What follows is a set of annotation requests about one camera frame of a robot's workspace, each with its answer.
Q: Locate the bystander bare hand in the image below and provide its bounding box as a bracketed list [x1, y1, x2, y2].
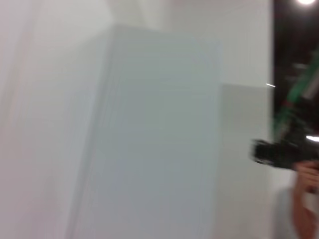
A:
[295, 160, 319, 194]

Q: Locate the bystander bare forearm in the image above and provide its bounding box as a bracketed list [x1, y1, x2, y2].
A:
[293, 184, 319, 239]

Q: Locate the black video camera rig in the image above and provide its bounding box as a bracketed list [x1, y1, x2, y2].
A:
[250, 124, 319, 171]

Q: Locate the green ceiling beam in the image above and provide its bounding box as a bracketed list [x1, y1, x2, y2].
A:
[273, 49, 319, 140]

